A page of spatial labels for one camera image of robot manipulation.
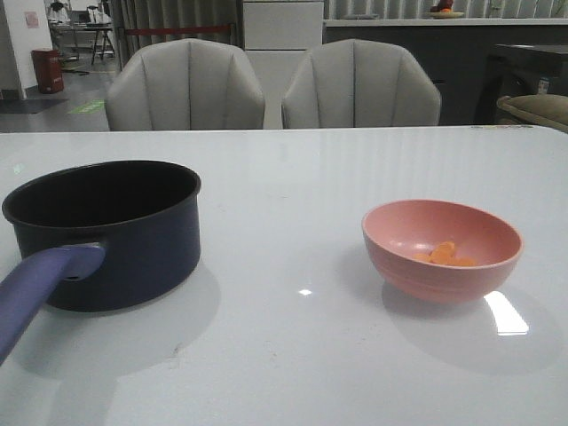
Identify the pink bowl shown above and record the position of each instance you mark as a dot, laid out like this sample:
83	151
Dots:
395	231

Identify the orange ham slices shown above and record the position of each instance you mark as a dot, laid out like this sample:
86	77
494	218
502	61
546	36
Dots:
445	254

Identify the dark blue saucepan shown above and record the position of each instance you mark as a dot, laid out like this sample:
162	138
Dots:
99	237

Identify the right grey upholstered chair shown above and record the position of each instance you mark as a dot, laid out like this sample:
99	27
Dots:
360	84

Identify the grey upholstered chair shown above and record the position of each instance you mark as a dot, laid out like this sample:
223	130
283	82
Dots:
188	84
360	84

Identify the left grey upholstered chair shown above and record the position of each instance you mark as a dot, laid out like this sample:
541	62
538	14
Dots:
188	84

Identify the white cabinet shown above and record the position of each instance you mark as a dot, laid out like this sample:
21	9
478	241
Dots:
276	34

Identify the dark grey counter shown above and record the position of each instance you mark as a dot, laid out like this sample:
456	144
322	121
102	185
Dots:
473	61

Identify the fruit plate on counter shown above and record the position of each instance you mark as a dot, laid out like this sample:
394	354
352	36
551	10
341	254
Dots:
444	9

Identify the dark side table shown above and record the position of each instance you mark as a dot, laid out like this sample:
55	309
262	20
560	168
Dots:
517	70

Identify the red trash bin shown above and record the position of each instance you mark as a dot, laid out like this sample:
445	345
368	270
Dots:
47	70

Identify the beige cushion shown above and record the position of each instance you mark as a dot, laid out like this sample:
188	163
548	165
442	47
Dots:
545	110

